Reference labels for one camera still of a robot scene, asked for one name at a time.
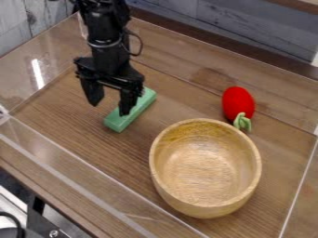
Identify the red plush strawberry toy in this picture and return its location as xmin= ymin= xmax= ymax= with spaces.
xmin=222 ymin=86 xmax=256 ymax=132

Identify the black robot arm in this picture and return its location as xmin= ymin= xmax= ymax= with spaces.
xmin=73 ymin=0 xmax=144 ymax=116

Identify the black cable loop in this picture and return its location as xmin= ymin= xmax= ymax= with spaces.
xmin=0 ymin=210 xmax=26 ymax=238

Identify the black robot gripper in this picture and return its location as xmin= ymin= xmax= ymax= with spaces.
xmin=73 ymin=36 xmax=144 ymax=116

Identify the brown wooden bowl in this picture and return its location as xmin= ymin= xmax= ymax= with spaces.
xmin=149 ymin=118 xmax=262 ymax=218

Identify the green rectangular block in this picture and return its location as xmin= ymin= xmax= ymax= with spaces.
xmin=103 ymin=87 xmax=156 ymax=133

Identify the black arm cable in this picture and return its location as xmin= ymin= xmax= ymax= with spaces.
xmin=121 ymin=27 xmax=144 ymax=58

